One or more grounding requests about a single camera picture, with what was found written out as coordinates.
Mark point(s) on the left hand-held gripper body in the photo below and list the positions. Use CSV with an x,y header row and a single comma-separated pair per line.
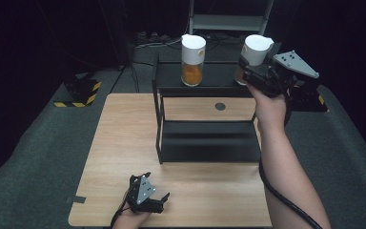
x,y
143,197

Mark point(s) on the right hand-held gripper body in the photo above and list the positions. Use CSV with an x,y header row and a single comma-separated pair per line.
x,y
282,76

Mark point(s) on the white-lidded spice jar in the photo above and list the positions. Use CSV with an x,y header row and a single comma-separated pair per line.
x,y
193,60
255,49

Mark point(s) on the black two-tier shelf rack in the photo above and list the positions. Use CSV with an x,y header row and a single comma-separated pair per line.
x,y
209,143

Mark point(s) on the person's left hand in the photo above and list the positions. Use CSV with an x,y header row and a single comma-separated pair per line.
x,y
130,220

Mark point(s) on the person's right hand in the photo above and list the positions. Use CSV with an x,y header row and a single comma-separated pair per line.
x,y
270,109

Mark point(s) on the black stand base striped edge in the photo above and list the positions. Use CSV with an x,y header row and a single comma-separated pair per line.
x,y
311,101
79,90

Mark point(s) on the round black table grommet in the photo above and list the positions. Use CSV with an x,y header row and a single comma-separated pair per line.
x,y
220,106

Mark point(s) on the grey metal stand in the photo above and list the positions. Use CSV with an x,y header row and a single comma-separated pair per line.
x,y
225,23

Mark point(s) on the grey tape piece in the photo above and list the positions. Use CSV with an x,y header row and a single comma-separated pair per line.
x,y
75,199

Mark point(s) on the power strip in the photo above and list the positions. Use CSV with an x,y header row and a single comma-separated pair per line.
x,y
152,37

